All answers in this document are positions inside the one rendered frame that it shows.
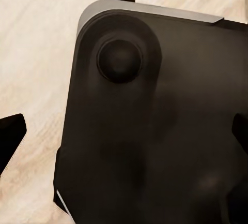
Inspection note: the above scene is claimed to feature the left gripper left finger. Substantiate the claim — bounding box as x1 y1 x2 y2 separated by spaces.
0 113 27 175

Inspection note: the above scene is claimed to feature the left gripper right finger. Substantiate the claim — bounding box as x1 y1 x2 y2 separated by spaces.
231 113 248 155

